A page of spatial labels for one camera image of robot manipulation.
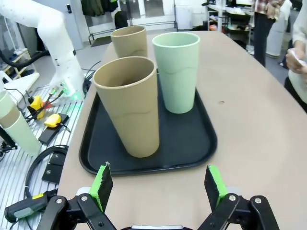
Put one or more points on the aluminium profile platform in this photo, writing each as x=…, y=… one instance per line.
x=14, y=172

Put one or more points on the metal shelf unit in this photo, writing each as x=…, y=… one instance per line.
x=230, y=24

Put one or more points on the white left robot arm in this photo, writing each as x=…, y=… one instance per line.
x=60, y=48

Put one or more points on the person in beige sweatshirt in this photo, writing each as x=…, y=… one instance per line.
x=301, y=28

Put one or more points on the pale green plastic cup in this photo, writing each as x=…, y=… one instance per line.
x=24, y=139
x=178, y=79
x=4, y=103

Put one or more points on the person's left hand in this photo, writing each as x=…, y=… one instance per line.
x=293, y=60

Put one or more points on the dark hanging jackets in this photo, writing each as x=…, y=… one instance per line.
x=92, y=7

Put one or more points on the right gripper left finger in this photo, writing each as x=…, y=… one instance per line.
x=102, y=189

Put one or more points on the white air purifier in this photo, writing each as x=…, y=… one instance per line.
x=275, y=40

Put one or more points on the wooden shoe rack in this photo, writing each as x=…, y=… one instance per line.
x=16, y=60

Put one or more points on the black grey handheld device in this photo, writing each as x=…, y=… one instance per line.
x=26, y=208

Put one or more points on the black mounting plate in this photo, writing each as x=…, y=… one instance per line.
x=54, y=167

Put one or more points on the person in plaid shirt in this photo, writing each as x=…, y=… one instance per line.
x=262, y=36

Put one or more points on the black flat base box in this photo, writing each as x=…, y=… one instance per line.
x=48, y=137

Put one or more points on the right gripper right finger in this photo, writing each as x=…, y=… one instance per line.
x=213, y=189

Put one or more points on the white cabinet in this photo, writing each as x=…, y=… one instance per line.
x=183, y=16

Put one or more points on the black backpack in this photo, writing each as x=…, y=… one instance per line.
x=121, y=19

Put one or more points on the brown plastic cup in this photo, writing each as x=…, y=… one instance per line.
x=9, y=118
x=134, y=119
x=130, y=43

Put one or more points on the black plastic tray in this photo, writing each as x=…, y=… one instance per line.
x=182, y=143

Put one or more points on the person's left forearm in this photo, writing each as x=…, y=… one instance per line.
x=299, y=45

